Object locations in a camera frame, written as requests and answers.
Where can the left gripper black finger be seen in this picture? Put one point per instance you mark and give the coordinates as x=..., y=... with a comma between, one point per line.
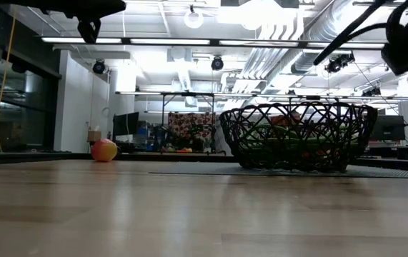
x=90, y=32
x=96, y=9

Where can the red yellow toy fruit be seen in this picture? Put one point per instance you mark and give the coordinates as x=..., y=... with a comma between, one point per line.
x=103, y=150

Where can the green onion bunch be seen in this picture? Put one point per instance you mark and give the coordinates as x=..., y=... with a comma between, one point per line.
x=282, y=142

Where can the small tomatoes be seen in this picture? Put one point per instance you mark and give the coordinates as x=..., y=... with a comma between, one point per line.
x=306, y=155

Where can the small orange mandarin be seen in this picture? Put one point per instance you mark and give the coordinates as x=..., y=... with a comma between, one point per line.
x=321, y=153

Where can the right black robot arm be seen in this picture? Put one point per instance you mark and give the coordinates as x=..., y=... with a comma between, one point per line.
x=407, y=53

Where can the black round ceiling lamp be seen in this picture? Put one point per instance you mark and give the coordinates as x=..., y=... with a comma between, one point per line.
x=217, y=63
x=99, y=67

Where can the black crossbar with strip lights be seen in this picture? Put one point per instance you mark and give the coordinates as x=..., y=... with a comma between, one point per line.
x=125, y=41

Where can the black dark monitor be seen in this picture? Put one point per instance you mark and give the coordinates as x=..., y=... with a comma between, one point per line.
x=125, y=124

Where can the cardboard box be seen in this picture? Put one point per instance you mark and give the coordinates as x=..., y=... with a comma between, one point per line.
x=94, y=136

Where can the brown floral patterned quilt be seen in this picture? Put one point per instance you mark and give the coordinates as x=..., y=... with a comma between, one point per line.
x=189, y=123

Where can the white ceiling pipes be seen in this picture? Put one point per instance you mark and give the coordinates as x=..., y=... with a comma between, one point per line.
x=271, y=53

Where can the black track light cluster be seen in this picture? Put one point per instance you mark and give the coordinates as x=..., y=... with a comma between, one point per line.
x=336, y=65

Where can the small black track lights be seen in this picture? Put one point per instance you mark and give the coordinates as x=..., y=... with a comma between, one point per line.
x=371, y=92

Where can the black wide monitor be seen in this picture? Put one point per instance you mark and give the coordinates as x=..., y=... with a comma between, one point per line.
x=389, y=128

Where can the black background rig frame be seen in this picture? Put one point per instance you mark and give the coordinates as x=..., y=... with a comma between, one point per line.
x=175, y=94

